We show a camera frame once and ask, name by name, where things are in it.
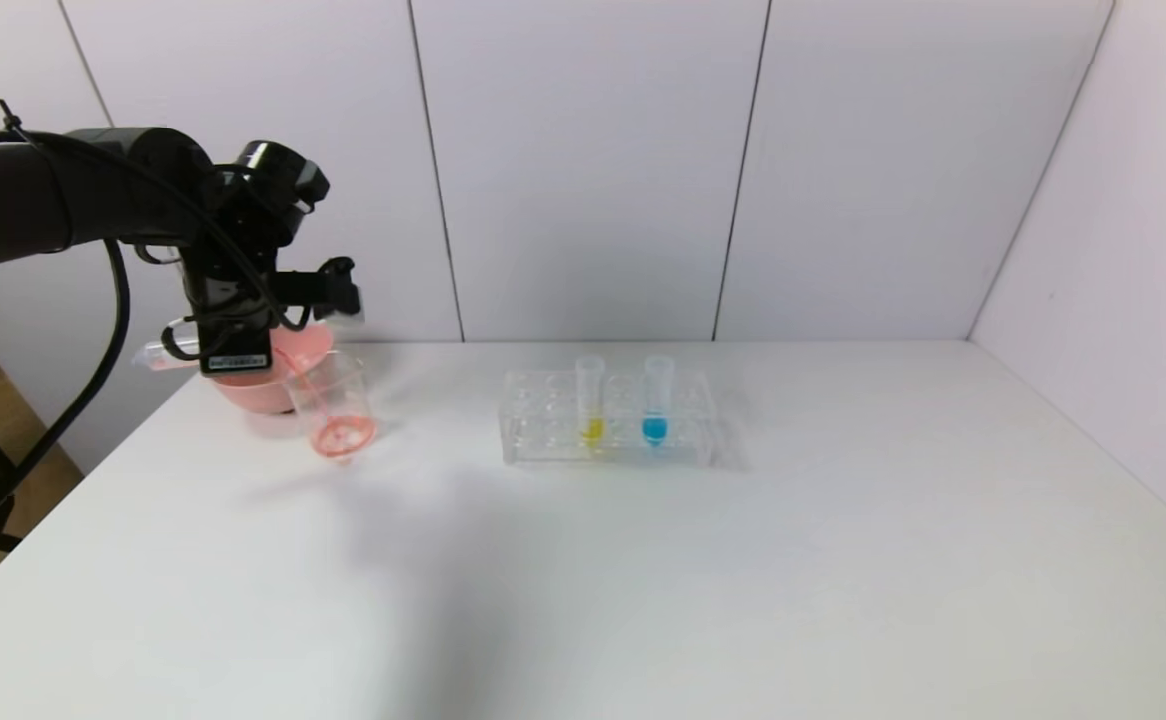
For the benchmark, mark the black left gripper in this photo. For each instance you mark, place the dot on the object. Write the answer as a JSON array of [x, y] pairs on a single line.
[[236, 357]]

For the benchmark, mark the test tube with red pigment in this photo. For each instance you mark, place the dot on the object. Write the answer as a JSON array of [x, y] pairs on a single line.
[[158, 357]]

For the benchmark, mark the test tube with yellow pigment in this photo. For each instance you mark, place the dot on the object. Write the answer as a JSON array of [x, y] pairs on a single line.
[[591, 430]]

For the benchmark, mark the clear glass beaker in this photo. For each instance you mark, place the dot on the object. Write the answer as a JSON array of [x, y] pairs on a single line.
[[343, 440]]

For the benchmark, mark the clear acrylic test tube rack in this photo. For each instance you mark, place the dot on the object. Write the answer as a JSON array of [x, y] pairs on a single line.
[[543, 440]]

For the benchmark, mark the test tube with blue pigment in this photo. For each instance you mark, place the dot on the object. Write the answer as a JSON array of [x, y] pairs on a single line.
[[655, 430]]

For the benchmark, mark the pink plastic bowl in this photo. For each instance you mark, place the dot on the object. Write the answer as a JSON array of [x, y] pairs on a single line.
[[253, 395]]

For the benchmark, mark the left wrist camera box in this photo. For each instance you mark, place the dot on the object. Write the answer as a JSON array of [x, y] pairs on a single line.
[[338, 285]]

